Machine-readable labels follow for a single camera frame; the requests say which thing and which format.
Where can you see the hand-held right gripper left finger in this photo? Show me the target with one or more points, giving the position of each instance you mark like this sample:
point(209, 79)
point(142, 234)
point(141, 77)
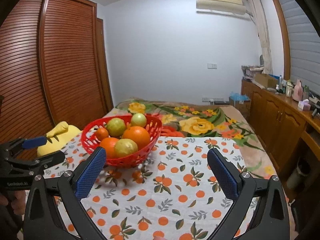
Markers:
point(91, 176)

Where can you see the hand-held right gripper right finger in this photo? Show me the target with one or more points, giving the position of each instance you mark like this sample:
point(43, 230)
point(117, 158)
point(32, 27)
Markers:
point(225, 177)

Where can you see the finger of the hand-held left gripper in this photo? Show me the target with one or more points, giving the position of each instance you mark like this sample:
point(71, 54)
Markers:
point(50, 158)
point(33, 142)

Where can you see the medium orange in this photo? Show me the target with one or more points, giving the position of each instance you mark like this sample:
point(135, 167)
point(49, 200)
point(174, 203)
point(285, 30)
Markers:
point(108, 146)

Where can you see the red plastic basket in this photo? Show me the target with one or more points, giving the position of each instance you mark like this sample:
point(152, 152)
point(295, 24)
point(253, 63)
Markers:
point(125, 163)

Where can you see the small tangerine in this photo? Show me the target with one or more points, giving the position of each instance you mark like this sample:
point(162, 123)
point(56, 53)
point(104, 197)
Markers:
point(102, 133)

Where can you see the yellow-green lemon fruit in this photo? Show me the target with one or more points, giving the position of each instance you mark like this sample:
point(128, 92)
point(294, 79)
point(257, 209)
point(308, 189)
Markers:
point(126, 148)

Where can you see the green round fruit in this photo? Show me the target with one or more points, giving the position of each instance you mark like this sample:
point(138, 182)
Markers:
point(138, 120)
point(116, 126)

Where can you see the large orange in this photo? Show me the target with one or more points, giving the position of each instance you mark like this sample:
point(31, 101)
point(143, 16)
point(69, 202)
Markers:
point(136, 136)

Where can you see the person's left hand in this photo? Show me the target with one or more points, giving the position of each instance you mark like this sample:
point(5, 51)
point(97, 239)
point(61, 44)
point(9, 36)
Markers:
point(18, 195)

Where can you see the yellow plush toy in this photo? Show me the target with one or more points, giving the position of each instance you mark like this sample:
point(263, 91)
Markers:
point(67, 135)

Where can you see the floral blanket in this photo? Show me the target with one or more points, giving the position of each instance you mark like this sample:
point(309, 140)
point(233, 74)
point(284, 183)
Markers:
point(197, 125)

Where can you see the orange-print white tablecloth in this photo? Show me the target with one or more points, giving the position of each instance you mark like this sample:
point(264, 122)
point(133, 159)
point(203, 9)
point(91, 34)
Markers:
point(162, 200)

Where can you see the grey trash bin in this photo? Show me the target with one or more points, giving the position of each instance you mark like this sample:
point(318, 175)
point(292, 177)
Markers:
point(298, 173)

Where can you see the box of blue bags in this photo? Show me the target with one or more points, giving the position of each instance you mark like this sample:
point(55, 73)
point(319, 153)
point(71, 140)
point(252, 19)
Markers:
point(240, 103)

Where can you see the wooden sideboard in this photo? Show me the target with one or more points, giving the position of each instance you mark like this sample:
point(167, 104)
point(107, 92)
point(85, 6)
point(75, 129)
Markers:
point(270, 115)

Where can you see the white power strip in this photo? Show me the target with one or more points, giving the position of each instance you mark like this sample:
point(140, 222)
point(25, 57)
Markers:
point(212, 99)

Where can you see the brown slatted wardrobe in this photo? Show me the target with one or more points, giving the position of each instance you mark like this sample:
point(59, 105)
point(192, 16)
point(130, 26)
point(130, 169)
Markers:
point(70, 55)

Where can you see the cardboard box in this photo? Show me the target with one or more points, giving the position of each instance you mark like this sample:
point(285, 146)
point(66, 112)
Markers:
point(265, 80)

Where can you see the pink tissue box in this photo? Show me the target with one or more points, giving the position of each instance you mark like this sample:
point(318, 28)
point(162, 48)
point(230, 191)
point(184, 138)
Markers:
point(304, 105)

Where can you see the white bottle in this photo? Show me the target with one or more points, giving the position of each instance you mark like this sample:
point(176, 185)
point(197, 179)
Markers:
point(289, 88)

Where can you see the stack of newspapers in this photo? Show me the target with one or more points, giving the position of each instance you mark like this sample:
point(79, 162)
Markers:
point(252, 71)

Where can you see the black device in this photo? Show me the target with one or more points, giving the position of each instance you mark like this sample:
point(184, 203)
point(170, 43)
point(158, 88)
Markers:
point(315, 111)

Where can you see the pink bottle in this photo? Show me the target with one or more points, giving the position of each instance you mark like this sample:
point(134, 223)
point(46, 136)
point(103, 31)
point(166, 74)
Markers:
point(298, 91)

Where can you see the green bottle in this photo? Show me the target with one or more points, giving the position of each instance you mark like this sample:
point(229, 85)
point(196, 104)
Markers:
point(305, 93)

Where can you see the white curtain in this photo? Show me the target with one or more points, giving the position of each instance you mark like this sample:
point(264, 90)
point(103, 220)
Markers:
point(263, 37)

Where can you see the grey window blind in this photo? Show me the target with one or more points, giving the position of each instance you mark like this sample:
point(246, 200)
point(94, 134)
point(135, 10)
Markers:
point(302, 42)

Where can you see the white wall switch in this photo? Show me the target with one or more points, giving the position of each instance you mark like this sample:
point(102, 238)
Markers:
point(212, 65)

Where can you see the wall air conditioner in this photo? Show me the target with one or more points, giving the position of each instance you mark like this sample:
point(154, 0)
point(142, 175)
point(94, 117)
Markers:
point(220, 8)

